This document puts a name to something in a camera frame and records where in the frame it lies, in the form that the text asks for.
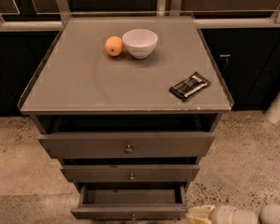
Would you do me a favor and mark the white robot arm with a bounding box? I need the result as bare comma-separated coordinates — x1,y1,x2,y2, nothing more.
186,204,280,224

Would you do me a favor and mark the grey drawer cabinet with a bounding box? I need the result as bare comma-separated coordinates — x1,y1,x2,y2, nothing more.
17,15,234,185

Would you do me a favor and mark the grey bottom drawer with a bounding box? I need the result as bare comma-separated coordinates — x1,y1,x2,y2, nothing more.
71,183,187,220

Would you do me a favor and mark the grey middle drawer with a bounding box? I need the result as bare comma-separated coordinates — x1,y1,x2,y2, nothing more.
61,164,200,183

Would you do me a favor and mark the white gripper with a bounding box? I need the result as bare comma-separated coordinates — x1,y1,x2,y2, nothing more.
186,205,259,224

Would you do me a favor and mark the white pipe post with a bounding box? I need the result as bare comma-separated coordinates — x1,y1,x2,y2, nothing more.
264,92,280,123

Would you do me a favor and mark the metal window frame rail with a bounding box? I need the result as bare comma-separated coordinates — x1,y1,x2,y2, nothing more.
0,0,280,31

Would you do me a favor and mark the grey top drawer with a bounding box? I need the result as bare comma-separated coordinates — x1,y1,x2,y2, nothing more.
38,132,215,159

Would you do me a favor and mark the white ceramic bowl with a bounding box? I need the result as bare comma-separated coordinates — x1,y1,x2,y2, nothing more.
122,29,158,59

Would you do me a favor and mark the grey drawer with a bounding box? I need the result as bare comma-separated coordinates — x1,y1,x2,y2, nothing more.
61,164,200,183
71,183,187,220
38,132,215,159

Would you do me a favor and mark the orange fruit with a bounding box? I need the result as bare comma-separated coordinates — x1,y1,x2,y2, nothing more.
105,36,123,57

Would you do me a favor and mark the black snack bar wrapper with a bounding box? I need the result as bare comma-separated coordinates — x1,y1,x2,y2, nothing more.
169,72,211,102

